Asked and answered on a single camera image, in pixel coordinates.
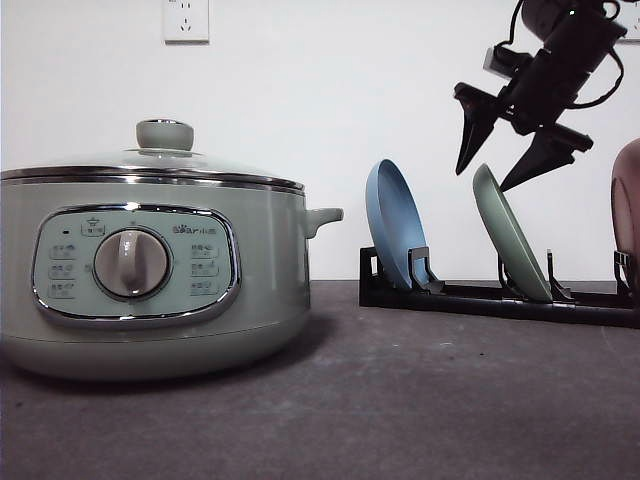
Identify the white wall socket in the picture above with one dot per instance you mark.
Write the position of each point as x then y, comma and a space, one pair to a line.
186, 22
630, 17

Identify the pink plate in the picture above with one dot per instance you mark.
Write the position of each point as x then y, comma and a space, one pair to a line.
625, 205

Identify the white wall socket right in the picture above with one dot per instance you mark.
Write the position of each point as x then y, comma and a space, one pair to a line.
630, 17

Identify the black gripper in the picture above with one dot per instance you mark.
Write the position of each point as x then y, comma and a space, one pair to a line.
541, 90

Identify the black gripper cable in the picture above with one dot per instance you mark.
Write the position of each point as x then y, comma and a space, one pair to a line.
512, 38

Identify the blue plate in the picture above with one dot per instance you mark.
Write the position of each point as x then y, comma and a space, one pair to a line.
394, 217

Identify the glass steamer lid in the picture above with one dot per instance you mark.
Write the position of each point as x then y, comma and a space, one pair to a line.
164, 152

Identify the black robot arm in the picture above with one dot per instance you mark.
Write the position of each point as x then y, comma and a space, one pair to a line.
546, 18

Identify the green plate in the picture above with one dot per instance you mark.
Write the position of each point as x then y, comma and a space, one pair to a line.
510, 238

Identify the white wall socket left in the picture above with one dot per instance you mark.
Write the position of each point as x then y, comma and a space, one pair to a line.
186, 22

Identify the black plate rack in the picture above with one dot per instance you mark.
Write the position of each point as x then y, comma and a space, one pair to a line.
618, 310

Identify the green electric steamer pot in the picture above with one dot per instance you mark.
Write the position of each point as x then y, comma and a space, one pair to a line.
152, 281

